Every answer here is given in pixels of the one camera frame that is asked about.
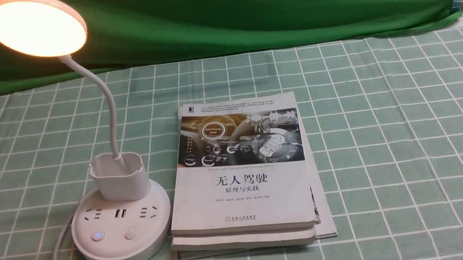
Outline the bottom book under stack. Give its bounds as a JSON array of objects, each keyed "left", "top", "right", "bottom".
[{"left": 151, "top": 89, "right": 339, "bottom": 260}]

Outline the top white driverless car book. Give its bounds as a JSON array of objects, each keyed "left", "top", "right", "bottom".
[{"left": 151, "top": 87, "right": 319, "bottom": 250}]

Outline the green checkered tablecloth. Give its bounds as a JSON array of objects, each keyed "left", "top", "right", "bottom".
[{"left": 0, "top": 27, "right": 463, "bottom": 260}]

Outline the white desk lamp with sockets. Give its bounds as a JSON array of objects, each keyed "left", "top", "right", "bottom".
[{"left": 0, "top": 0, "right": 171, "bottom": 260}]

